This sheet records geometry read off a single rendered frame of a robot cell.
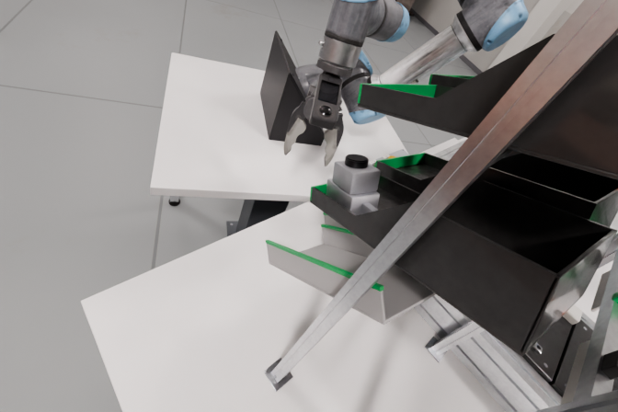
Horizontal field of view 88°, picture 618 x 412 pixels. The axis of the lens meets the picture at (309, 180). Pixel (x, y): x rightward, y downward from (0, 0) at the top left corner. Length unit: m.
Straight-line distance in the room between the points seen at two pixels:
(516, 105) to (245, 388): 0.59
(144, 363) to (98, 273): 1.10
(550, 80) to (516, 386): 0.72
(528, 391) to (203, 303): 0.65
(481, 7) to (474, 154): 0.77
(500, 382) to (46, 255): 1.71
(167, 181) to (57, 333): 0.93
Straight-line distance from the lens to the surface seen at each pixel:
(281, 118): 1.01
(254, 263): 0.75
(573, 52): 0.22
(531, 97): 0.23
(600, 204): 0.42
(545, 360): 0.89
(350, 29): 0.62
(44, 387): 1.60
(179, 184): 0.87
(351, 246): 0.60
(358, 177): 0.39
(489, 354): 0.84
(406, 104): 0.31
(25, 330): 1.69
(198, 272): 0.73
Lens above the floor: 1.50
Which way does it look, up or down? 41 degrees down
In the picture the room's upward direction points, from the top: 25 degrees clockwise
